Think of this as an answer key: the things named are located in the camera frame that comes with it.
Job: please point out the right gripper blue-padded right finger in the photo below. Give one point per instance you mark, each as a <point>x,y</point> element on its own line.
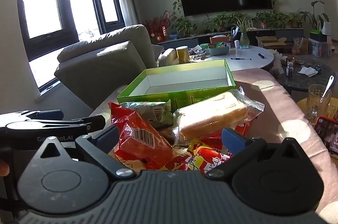
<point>243,150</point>

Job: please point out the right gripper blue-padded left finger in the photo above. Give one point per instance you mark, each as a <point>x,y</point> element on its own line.
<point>95,150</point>

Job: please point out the red crinkled snack bag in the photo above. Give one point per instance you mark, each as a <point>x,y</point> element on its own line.
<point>139,146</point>

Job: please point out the red yellow snack bag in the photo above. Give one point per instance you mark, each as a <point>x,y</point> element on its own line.
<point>202,155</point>

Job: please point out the bread loaf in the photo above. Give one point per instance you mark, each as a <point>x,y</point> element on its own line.
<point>200,120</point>

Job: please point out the green snack packet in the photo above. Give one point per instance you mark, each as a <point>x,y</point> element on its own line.
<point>158,114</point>

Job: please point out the teal bowl of snacks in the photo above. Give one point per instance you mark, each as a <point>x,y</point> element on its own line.
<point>218,51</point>

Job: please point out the beige sofa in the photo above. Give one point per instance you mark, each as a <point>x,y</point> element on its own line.
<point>93,69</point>

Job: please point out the black pen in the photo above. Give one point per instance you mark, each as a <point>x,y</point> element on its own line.
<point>238,58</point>

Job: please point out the glass mug with spoon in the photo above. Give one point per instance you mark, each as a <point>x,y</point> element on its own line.
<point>318,100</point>

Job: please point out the round white coffee table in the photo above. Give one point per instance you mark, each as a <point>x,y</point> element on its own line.
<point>251,52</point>

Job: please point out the small dark glass bottle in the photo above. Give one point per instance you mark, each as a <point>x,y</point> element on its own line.
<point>289,69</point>

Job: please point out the green cardboard box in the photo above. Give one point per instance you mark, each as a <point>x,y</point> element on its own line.
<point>182,84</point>

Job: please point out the round dark marble table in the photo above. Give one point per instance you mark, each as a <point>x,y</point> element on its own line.
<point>300,82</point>

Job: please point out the white crumpled tissue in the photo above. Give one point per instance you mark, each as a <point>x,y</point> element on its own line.
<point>308,71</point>

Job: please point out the cardboard box on floor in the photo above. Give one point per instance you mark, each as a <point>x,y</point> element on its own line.
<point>271,42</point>

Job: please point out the orange tissue box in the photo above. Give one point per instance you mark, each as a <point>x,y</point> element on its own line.
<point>219,38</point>

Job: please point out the yellow canister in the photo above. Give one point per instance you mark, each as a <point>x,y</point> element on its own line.
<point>183,54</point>

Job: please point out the glass vase with plant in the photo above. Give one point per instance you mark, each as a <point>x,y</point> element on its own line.
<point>243,25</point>

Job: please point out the red flower arrangement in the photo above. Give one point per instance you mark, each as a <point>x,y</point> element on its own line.
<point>158,27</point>

